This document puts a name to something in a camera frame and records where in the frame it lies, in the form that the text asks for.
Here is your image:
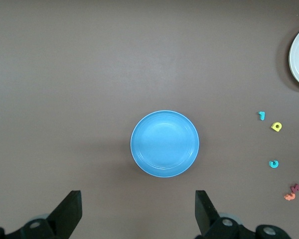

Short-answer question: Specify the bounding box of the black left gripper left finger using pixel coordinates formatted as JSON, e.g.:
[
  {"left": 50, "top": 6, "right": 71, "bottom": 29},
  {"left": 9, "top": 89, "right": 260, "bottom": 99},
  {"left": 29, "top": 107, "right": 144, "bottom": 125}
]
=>
[{"left": 0, "top": 190, "right": 83, "bottom": 239}]

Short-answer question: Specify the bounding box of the yellow foam letter d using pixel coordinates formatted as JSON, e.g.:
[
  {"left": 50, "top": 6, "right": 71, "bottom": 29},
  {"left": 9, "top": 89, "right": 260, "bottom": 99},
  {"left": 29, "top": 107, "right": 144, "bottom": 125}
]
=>
[{"left": 271, "top": 121, "right": 284, "bottom": 132}]

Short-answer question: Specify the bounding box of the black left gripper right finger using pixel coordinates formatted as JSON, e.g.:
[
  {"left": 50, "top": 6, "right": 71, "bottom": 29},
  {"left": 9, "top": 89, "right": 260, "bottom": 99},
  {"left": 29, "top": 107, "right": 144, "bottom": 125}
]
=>
[{"left": 194, "top": 190, "right": 293, "bottom": 239}]

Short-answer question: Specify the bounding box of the brown table cover sheet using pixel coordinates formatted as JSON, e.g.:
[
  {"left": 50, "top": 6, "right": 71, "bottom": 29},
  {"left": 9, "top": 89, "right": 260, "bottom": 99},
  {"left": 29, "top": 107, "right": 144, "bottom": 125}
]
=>
[{"left": 0, "top": 0, "right": 299, "bottom": 239}]

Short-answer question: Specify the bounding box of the blue plate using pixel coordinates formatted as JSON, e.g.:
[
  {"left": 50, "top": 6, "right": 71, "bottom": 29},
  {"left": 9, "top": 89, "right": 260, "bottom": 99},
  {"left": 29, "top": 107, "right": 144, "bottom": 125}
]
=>
[{"left": 130, "top": 110, "right": 200, "bottom": 178}]

